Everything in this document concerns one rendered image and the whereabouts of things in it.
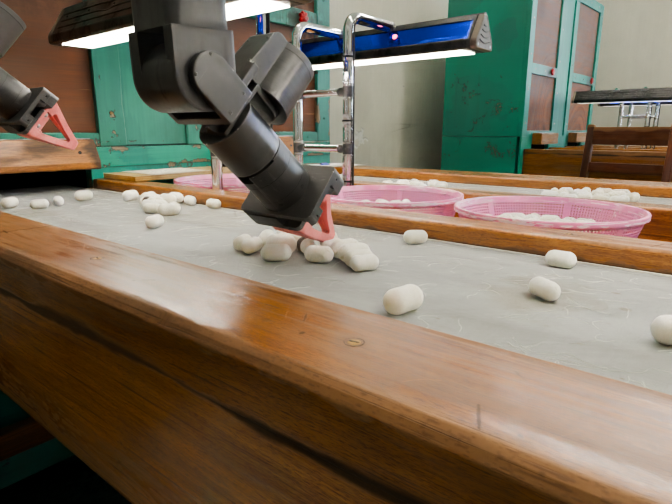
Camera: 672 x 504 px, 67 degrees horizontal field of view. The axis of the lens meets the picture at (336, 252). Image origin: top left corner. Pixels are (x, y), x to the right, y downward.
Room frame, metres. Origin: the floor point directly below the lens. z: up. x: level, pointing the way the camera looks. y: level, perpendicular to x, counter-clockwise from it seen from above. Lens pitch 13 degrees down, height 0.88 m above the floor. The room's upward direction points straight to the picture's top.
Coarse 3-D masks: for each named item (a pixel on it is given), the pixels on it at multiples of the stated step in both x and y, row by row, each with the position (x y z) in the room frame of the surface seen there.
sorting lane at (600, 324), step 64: (64, 192) 1.18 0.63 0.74; (192, 256) 0.57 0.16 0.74; (256, 256) 0.57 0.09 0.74; (384, 256) 0.57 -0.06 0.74; (448, 256) 0.57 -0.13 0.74; (512, 256) 0.57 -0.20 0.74; (448, 320) 0.37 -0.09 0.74; (512, 320) 0.37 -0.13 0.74; (576, 320) 0.37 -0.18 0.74; (640, 320) 0.37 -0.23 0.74; (640, 384) 0.27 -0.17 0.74
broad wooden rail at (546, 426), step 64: (0, 256) 0.49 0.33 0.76; (64, 256) 0.47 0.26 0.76; (128, 256) 0.47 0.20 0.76; (0, 320) 0.52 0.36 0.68; (64, 320) 0.41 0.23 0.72; (128, 320) 0.34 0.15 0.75; (192, 320) 0.30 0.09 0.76; (256, 320) 0.30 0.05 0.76; (320, 320) 0.30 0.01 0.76; (384, 320) 0.30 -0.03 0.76; (0, 384) 0.54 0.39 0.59; (64, 384) 0.42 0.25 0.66; (128, 384) 0.35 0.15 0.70; (192, 384) 0.29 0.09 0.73; (256, 384) 0.25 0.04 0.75; (320, 384) 0.23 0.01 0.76; (384, 384) 0.22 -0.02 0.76; (448, 384) 0.22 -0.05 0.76; (512, 384) 0.22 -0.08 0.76; (576, 384) 0.22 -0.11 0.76; (128, 448) 0.35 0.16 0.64; (192, 448) 0.30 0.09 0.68; (256, 448) 0.26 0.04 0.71; (320, 448) 0.22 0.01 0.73; (384, 448) 0.20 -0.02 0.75; (448, 448) 0.18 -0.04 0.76; (512, 448) 0.17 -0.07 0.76; (576, 448) 0.17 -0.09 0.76; (640, 448) 0.17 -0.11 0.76
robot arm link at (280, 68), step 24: (240, 48) 0.52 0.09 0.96; (264, 48) 0.49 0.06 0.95; (288, 48) 0.51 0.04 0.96; (192, 72) 0.41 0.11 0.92; (216, 72) 0.43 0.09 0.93; (240, 72) 0.48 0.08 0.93; (264, 72) 0.49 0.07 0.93; (288, 72) 0.50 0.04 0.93; (312, 72) 0.53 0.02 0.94; (216, 96) 0.43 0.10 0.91; (240, 96) 0.45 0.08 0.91; (288, 96) 0.50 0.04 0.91; (192, 120) 0.47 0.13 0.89; (216, 120) 0.45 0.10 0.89
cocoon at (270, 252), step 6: (264, 246) 0.54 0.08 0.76; (270, 246) 0.54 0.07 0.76; (276, 246) 0.54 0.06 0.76; (282, 246) 0.54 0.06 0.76; (288, 246) 0.55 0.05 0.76; (264, 252) 0.54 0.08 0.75; (270, 252) 0.54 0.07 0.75; (276, 252) 0.54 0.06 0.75; (282, 252) 0.54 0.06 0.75; (288, 252) 0.54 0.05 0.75; (264, 258) 0.54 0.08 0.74; (270, 258) 0.54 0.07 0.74; (276, 258) 0.54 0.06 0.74; (282, 258) 0.54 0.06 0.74; (288, 258) 0.55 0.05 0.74
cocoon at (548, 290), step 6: (534, 282) 0.42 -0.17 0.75; (540, 282) 0.42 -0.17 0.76; (546, 282) 0.41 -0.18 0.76; (552, 282) 0.41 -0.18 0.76; (534, 288) 0.42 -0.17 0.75; (540, 288) 0.41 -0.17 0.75; (546, 288) 0.41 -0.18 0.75; (552, 288) 0.40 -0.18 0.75; (558, 288) 0.41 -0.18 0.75; (534, 294) 0.42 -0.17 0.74; (540, 294) 0.41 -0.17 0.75; (546, 294) 0.41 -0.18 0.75; (552, 294) 0.40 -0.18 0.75; (558, 294) 0.40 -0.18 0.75; (546, 300) 0.41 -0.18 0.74; (552, 300) 0.41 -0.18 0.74
